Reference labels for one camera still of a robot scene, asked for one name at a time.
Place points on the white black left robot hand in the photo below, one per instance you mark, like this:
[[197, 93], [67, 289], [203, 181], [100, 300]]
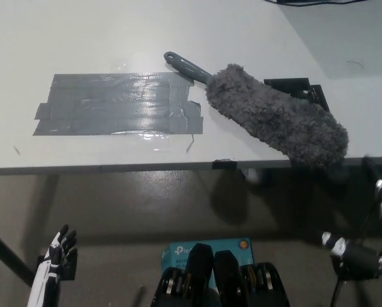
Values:
[[45, 275]]

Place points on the black robot torso blocks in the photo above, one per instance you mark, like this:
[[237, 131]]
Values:
[[222, 281]]

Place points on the black diagonal table leg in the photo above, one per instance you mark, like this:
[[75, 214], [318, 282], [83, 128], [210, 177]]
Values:
[[8, 256]]

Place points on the teal router cardboard box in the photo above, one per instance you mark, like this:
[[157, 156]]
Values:
[[178, 252]]

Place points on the grey duct tape patch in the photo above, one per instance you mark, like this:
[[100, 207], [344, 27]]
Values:
[[114, 105]]

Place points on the black flat bracket plate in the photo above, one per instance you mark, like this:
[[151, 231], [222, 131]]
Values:
[[318, 96]]

